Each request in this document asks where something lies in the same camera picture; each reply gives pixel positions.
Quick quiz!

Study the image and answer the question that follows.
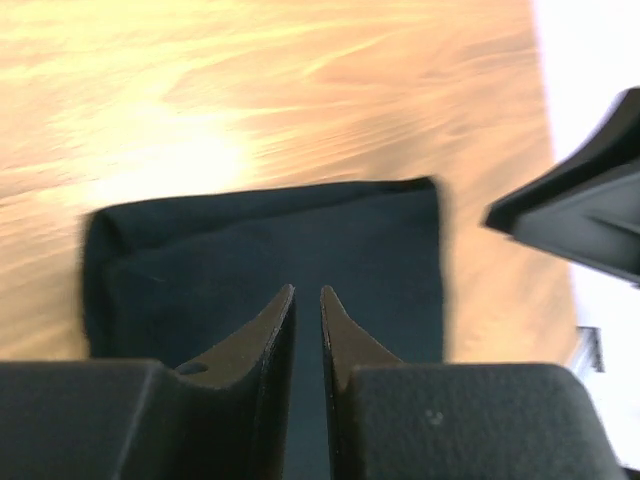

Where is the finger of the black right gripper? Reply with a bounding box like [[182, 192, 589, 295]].
[[484, 88, 639, 283]]

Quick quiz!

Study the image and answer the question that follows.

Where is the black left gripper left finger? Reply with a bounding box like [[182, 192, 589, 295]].
[[1, 286, 296, 479]]

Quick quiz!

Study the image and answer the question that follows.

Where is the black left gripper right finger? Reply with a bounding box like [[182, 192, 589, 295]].
[[321, 287, 625, 480]]

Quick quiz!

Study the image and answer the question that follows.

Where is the black t shirt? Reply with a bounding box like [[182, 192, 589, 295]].
[[82, 177, 444, 479]]

